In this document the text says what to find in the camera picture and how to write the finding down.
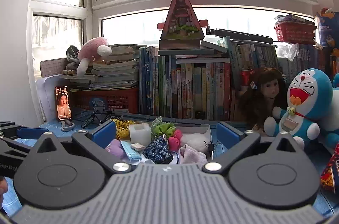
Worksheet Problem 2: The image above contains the pink mushroom plush toy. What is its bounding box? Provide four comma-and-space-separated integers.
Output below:
76, 37, 112, 77

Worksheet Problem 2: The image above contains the red patterned cloth bag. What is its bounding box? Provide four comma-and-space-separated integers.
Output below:
321, 144, 339, 195

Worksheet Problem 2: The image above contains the blue face mask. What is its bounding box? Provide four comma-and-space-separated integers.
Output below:
120, 140, 142, 161

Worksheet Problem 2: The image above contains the lime green scrunchie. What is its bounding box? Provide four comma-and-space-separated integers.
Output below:
151, 123, 176, 138

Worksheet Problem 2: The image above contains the grey elephant plush toy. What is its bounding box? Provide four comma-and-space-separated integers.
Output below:
63, 45, 80, 75

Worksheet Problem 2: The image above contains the black binder clip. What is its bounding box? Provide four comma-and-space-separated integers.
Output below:
207, 142, 215, 156

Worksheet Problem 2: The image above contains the black tripod on books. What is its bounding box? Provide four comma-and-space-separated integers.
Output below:
206, 26, 274, 44

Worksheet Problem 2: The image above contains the purple plush toy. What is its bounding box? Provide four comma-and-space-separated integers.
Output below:
105, 139, 126, 160

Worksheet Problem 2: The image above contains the white square candle holder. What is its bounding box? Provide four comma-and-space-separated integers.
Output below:
129, 123, 152, 147

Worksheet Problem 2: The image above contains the pale green patterned scrunchie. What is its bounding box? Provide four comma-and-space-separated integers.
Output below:
151, 116, 163, 129

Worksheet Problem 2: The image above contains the yellow black dotted scrunchie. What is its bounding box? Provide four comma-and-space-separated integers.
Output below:
113, 119, 136, 140

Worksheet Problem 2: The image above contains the stack of flat books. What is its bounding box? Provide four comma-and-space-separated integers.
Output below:
61, 44, 145, 90

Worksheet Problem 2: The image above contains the light pink cloth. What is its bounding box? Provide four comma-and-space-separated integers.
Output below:
179, 144, 207, 167

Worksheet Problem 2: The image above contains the brown haired doll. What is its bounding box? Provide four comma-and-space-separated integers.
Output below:
238, 68, 287, 133

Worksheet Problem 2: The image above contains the row of upright books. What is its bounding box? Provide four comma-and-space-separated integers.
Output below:
139, 36, 338, 120

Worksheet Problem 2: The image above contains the small red basket on books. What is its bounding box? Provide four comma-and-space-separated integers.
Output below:
274, 14, 317, 45

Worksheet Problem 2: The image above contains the red triangular house tin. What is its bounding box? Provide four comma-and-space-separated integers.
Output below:
157, 0, 208, 50

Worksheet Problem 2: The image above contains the blue cardboard box with duck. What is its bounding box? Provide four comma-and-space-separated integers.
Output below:
313, 0, 338, 50

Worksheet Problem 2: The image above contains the white fluffy plush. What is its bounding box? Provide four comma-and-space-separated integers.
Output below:
181, 133, 210, 154

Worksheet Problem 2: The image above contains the red plastic basket under books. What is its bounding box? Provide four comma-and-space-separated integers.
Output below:
69, 87, 139, 113

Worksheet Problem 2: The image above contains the blue checked cloth mat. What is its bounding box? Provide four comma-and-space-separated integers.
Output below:
0, 117, 339, 219

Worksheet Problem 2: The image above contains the pink scrunchie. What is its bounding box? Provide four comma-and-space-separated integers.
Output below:
168, 129, 183, 152

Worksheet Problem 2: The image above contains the white shallow cardboard tray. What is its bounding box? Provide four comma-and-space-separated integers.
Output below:
142, 121, 214, 161

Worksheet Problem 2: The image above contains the dark blue floral scrunchie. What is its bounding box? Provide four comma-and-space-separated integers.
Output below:
143, 137, 173, 164

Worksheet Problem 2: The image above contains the blue Doraemon plush toy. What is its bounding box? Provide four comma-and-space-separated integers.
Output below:
264, 68, 338, 149

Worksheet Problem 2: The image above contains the smartphone with lit screen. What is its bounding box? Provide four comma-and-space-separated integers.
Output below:
55, 86, 72, 121

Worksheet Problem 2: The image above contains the miniature black bicycle model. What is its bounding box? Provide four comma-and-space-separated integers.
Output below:
81, 107, 121, 128

